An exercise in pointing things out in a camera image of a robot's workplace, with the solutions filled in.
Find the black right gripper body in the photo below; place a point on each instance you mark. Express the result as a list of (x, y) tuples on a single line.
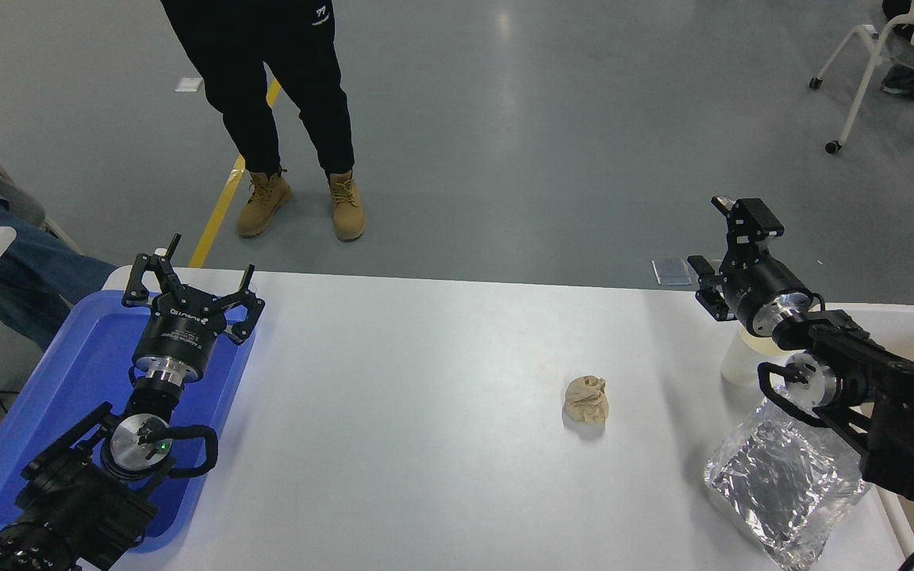
[(762, 285)]

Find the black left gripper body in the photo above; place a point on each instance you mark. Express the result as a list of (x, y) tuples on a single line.
[(179, 333)]

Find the white paper cup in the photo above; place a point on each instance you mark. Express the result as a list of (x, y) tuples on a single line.
[(739, 361)]

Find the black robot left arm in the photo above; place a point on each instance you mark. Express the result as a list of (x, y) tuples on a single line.
[(68, 500)]

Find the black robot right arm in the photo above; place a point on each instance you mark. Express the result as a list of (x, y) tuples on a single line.
[(901, 396)]

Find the clear floor plate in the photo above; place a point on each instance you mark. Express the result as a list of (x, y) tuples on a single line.
[(671, 271)]

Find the blue plastic tray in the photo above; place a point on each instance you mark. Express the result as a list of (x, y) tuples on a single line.
[(84, 365)]

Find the grey chair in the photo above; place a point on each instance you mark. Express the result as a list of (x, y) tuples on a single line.
[(17, 205)]

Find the crumpled tan paper ball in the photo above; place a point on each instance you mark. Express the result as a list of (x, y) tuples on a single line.
[(586, 399)]

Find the white paper scrap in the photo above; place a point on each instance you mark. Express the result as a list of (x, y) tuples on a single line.
[(189, 84)]

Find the silver foil tray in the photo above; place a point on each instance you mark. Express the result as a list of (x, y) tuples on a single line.
[(782, 484)]

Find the white wheeled chair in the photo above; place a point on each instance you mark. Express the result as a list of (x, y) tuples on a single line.
[(869, 55)]

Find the standing person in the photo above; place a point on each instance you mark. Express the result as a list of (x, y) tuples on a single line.
[(266, 79)]

